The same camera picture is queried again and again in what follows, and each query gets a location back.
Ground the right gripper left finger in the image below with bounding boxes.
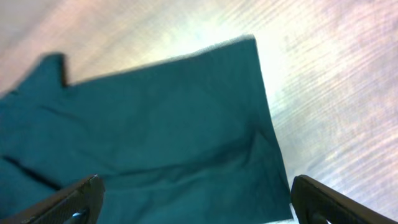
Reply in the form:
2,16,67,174
1,175,105,224

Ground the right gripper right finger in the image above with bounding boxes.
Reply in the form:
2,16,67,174
291,175,397,224

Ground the black t-shirt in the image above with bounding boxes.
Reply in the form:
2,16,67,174
1,38,292,223

